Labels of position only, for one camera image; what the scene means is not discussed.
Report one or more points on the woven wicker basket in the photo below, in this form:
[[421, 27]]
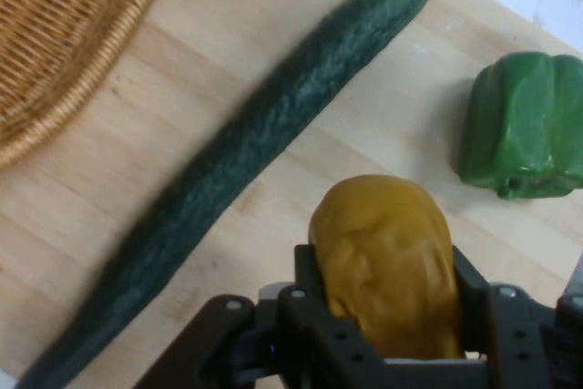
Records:
[[59, 33]]

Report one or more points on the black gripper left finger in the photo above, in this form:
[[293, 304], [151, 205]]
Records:
[[282, 343]]

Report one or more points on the green bell pepper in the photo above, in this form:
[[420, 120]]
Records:
[[524, 125]]

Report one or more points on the wooden cutting board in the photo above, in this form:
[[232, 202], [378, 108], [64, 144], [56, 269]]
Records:
[[205, 43]]

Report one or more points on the yellow-brown potato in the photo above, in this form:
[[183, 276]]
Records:
[[387, 248]]

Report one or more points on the long dark green cucumber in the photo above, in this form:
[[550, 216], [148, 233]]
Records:
[[273, 125]]

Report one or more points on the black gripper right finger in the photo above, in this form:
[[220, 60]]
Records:
[[514, 339]]

